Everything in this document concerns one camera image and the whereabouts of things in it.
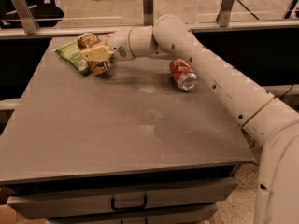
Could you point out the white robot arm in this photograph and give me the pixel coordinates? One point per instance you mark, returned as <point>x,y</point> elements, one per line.
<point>272,123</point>

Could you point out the right metal rail bracket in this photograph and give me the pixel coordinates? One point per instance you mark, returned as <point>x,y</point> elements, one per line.
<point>224,15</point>

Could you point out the metal rail bracket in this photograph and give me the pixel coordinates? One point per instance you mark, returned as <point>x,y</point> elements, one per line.
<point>148,12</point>
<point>224,15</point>
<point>28,22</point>

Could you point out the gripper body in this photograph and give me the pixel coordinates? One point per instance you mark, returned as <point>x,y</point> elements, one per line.
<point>119,43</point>

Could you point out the lower grey drawer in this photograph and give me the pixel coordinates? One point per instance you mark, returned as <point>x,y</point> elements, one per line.
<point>169,215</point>

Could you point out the left metal rail bracket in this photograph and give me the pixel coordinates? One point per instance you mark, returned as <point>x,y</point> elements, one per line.
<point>28,22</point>

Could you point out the green Kettle chip bag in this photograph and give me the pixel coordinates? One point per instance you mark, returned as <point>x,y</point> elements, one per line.
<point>71,54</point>

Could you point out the middle metal rail bracket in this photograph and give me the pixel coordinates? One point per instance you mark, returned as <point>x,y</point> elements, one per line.
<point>148,12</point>

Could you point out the red soda can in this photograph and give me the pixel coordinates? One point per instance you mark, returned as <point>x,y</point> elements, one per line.
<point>183,74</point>

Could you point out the black office chair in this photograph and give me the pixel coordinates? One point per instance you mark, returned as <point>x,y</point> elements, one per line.
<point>46,13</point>

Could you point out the grey horizontal rail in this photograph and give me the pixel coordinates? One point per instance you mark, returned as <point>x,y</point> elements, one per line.
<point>8,34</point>

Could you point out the orange patterned soda can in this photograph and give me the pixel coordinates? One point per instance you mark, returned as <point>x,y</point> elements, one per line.
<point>88,40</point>

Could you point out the grey drawer with black handle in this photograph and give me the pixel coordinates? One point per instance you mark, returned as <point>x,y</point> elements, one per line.
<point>128,198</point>

